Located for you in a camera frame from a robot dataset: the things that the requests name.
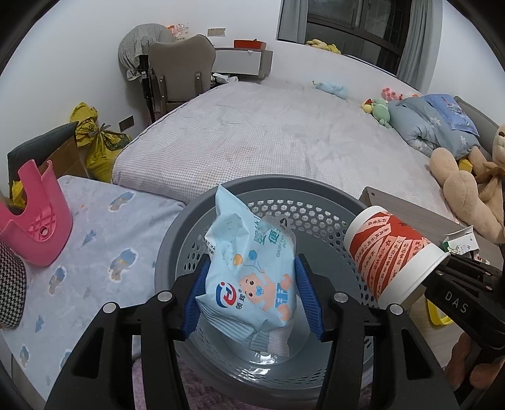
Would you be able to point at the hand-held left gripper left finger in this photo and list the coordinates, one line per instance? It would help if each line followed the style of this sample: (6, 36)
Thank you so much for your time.
(195, 299)

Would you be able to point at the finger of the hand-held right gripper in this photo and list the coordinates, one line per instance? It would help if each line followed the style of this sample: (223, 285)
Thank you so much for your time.
(477, 272)

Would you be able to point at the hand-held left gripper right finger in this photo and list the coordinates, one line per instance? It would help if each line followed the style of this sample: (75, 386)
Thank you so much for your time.
(309, 299)

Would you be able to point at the yellow plastic piece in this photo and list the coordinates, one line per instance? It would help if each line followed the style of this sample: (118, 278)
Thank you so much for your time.
(434, 315)

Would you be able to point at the light blue wet wipes packet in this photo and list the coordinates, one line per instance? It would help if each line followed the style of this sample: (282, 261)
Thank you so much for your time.
(252, 276)

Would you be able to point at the grey perforated plastic basket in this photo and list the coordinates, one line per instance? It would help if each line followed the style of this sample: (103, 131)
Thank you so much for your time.
(315, 220)

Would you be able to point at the red and white paper cup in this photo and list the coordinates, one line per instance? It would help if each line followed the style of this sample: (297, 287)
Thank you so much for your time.
(386, 252)

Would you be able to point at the person's right hand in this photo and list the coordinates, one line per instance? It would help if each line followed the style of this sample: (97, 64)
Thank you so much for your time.
(489, 374)

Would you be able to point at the large beige teddy bear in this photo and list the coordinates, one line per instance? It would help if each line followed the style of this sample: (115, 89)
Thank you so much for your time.
(461, 189)

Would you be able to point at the yellow block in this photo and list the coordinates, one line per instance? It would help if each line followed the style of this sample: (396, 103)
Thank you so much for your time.
(465, 165)

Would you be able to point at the small bed with cloud sheet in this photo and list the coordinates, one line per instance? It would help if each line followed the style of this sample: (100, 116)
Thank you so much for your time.
(98, 228)

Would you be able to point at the grey padded headboard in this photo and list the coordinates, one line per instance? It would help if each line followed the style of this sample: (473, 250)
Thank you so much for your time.
(483, 122)

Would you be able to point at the blue floral quilt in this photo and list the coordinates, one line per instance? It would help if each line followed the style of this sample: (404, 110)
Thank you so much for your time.
(418, 126)

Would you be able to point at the blue printed pillow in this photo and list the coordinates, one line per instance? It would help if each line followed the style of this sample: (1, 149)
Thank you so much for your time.
(453, 110)

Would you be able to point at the pink plastic stool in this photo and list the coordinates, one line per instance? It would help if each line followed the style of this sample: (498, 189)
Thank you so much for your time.
(43, 236)

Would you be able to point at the large bed with checked sheet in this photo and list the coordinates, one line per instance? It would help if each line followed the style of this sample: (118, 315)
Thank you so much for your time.
(256, 134)

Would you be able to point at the black white houndstooth cloth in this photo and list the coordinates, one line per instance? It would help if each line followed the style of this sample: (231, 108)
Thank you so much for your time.
(10, 287)

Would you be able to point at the green frog plush toy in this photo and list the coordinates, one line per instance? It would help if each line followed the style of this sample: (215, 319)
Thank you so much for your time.
(380, 112)

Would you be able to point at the pink plush toy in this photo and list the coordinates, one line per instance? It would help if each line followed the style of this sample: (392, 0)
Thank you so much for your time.
(390, 94)

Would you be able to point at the small yellow bag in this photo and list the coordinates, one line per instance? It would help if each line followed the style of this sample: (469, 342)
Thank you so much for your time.
(19, 195)

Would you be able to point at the light blue plush toy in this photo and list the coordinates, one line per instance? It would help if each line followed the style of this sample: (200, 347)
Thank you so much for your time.
(333, 90)

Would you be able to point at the dark grey small headboard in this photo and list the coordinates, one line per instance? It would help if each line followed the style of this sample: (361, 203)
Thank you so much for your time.
(35, 146)

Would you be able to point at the white crumpled paper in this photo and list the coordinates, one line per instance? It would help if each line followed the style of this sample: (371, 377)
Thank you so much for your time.
(223, 78)

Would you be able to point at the grey curtain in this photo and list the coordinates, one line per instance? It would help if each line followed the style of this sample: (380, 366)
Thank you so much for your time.
(292, 19)
(420, 39)

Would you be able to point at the grey upholstered chair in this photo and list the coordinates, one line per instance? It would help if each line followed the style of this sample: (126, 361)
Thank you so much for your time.
(181, 59)

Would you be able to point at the white drawer cabinet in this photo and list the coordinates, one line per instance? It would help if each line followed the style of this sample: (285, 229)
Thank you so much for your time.
(236, 59)

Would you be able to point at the yellow plush toy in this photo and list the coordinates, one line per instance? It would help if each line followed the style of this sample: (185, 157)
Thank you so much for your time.
(323, 45)

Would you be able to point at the red box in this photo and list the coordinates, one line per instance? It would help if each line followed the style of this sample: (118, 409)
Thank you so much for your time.
(248, 44)

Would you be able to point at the fan with checked cover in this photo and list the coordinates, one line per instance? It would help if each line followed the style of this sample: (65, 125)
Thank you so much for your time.
(134, 43)

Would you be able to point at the dark window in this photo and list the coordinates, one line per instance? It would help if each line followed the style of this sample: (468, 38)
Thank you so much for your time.
(343, 19)

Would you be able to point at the pink wall stickers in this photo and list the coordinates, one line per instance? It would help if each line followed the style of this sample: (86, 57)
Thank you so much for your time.
(179, 32)

